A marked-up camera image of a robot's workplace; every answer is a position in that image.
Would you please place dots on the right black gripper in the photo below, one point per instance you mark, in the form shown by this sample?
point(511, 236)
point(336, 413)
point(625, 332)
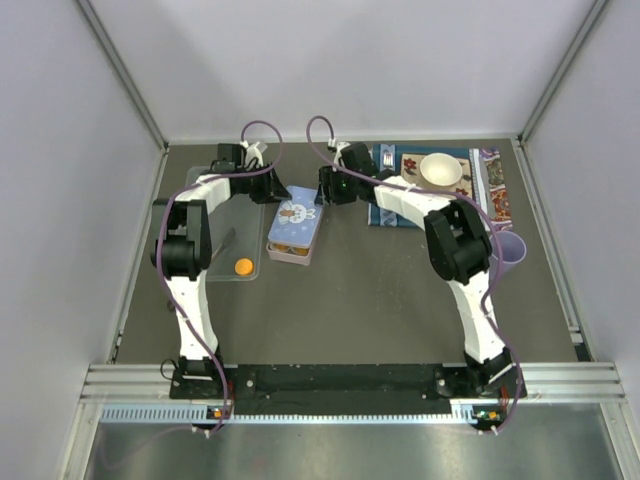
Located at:
point(327, 183)

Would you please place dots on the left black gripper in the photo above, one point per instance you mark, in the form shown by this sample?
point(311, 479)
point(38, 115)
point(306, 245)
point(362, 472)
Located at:
point(272, 190)

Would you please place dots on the metal tongs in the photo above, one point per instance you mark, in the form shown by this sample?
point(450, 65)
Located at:
point(226, 242)

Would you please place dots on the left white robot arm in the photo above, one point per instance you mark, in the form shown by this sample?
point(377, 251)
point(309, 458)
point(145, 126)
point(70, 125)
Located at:
point(182, 248)

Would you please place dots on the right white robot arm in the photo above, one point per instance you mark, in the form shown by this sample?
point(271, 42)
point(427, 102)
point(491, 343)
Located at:
point(458, 246)

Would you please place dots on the clear plastic cookie tray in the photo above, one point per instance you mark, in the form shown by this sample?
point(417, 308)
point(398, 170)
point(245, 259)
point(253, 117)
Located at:
point(227, 211)

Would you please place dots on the white cookie box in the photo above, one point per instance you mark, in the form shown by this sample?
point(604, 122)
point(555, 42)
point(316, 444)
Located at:
point(290, 254)

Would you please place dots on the floral square plate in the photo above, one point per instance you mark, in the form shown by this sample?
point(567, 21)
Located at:
point(410, 172)

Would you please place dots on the orange cookie near corner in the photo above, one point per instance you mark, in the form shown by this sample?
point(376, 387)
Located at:
point(244, 267)

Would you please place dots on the cream ceramic bowl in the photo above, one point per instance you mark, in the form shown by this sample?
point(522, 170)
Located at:
point(440, 170)

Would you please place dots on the patterned napkin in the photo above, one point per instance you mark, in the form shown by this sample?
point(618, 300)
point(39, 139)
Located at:
point(490, 190)

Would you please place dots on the purple cup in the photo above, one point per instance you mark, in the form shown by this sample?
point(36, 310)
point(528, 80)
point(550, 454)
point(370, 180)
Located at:
point(513, 248)

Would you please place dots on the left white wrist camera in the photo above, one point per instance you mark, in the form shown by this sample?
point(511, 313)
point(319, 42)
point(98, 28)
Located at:
point(253, 154)

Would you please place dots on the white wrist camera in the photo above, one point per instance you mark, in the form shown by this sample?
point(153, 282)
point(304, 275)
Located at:
point(253, 154)
point(336, 147)

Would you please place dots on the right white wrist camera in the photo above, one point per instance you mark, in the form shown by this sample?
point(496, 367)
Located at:
point(336, 147)

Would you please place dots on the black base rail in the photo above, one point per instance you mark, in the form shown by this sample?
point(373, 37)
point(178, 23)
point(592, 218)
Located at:
point(340, 390)

